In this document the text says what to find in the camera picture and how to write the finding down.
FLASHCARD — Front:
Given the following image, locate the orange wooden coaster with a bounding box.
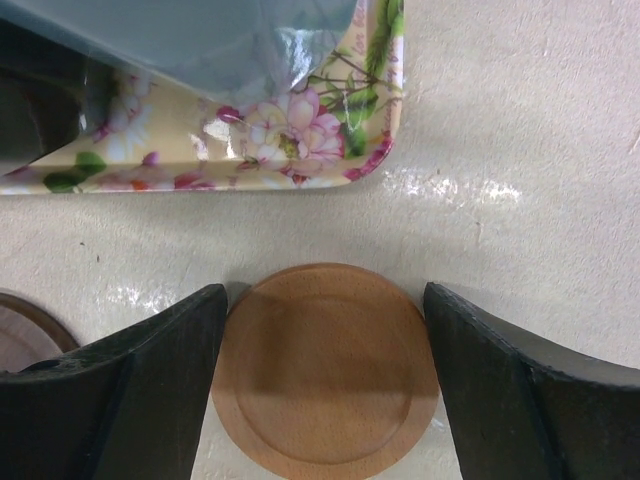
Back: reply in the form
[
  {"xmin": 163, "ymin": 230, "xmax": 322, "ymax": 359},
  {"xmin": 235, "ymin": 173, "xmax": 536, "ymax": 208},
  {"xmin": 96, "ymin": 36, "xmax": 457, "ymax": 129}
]
[{"xmin": 212, "ymin": 263, "xmax": 439, "ymax": 478}]

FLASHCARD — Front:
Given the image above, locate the floral serving tray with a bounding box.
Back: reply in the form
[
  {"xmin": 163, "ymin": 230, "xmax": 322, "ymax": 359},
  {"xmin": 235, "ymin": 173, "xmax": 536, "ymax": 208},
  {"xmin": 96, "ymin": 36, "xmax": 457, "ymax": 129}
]
[{"xmin": 1, "ymin": 1, "xmax": 404, "ymax": 195}]

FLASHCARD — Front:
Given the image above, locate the dark wooden coaster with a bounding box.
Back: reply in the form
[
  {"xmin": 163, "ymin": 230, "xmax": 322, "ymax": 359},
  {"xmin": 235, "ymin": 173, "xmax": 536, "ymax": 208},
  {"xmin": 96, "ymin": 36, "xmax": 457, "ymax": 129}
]
[{"xmin": 1, "ymin": 292, "xmax": 79, "ymax": 373}]

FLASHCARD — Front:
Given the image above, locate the light blue mug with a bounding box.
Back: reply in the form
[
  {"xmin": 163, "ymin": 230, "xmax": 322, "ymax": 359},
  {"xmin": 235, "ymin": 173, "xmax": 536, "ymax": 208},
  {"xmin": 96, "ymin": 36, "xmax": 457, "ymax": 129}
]
[{"xmin": 1, "ymin": 0, "xmax": 357, "ymax": 106}]

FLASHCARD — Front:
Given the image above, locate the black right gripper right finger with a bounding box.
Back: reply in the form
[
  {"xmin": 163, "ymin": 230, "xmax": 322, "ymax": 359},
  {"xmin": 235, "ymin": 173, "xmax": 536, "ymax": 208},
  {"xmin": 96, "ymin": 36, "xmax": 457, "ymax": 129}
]
[{"xmin": 423, "ymin": 283, "xmax": 639, "ymax": 479}]

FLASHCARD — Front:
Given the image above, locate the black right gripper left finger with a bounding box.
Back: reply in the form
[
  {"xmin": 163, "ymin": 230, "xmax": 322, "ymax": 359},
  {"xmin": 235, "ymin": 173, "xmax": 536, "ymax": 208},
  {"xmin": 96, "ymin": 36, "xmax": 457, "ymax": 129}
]
[{"xmin": 1, "ymin": 284, "xmax": 228, "ymax": 479}]

